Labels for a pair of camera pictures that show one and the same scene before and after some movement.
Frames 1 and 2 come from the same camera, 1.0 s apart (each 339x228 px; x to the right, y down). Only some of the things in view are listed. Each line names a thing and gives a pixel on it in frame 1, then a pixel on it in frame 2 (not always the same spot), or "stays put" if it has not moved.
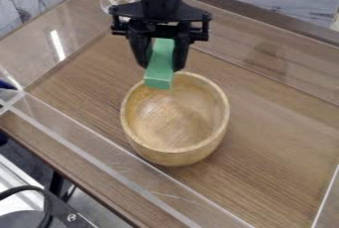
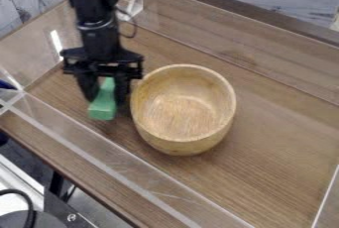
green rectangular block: (159, 67) to (102, 107)
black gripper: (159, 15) to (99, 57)
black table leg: (56, 183) stays put
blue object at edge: (6, 84) stays put
